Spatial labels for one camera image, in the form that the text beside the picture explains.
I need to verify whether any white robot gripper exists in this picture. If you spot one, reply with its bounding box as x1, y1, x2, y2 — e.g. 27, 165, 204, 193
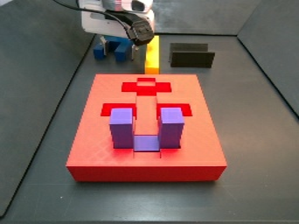
79, 0, 155, 60

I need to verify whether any blue U-shaped block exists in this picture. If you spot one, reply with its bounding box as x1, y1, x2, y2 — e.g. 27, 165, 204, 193
94, 36, 134, 62

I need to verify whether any red fixture base block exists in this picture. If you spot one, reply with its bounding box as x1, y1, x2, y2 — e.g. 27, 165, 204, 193
67, 74, 227, 182

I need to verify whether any yellow long bar block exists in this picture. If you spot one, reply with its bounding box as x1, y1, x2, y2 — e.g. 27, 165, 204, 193
144, 36, 160, 74

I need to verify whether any purple U-shaped block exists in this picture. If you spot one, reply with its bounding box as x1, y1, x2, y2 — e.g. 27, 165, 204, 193
110, 108, 184, 152

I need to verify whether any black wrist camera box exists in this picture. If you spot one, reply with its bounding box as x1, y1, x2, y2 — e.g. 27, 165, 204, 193
110, 12, 155, 46

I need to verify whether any black angled fixture bracket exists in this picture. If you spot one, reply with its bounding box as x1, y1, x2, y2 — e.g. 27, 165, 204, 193
170, 43, 215, 68

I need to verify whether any black camera cable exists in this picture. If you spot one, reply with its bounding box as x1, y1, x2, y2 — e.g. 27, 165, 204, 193
51, 0, 134, 33

